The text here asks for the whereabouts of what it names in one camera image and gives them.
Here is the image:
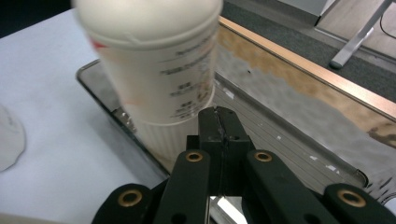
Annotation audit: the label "white desk frame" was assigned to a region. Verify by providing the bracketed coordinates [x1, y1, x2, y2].
[328, 0, 394, 71]

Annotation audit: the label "white bottle with blue pump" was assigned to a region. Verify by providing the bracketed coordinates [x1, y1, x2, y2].
[0, 104, 27, 173]

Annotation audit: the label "cream pump bottle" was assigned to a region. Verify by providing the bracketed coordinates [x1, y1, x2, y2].
[71, 0, 224, 166]

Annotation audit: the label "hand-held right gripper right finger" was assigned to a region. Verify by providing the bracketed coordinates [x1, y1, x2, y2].
[217, 105, 256, 198]

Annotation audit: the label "black floor cables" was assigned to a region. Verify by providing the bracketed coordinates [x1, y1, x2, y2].
[378, 11, 396, 41]

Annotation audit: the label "metal basket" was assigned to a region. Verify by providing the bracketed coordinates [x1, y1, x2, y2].
[76, 26, 396, 224]

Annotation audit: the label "white cabinet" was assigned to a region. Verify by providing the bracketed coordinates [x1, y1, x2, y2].
[276, 0, 339, 27]

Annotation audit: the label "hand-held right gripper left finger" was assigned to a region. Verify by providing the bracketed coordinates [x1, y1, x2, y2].
[186, 105, 226, 197]

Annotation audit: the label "white table mat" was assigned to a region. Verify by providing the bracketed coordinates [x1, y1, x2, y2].
[0, 8, 171, 224]

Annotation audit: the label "wooden table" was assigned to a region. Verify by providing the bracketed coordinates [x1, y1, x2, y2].
[218, 15, 396, 121]

